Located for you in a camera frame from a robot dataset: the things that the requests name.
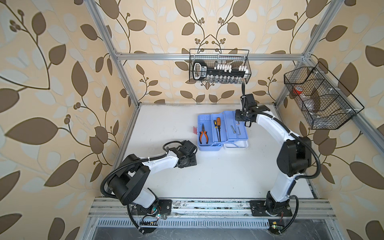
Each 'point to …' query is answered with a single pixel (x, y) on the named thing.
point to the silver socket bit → (233, 129)
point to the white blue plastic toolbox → (229, 140)
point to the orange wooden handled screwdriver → (218, 123)
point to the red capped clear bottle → (298, 90)
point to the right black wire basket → (323, 106)
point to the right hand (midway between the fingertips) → (240, 116)
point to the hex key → (239, 130)
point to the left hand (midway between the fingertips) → (194, 160)
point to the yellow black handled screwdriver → (216, 127)
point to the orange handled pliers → (201, 134)
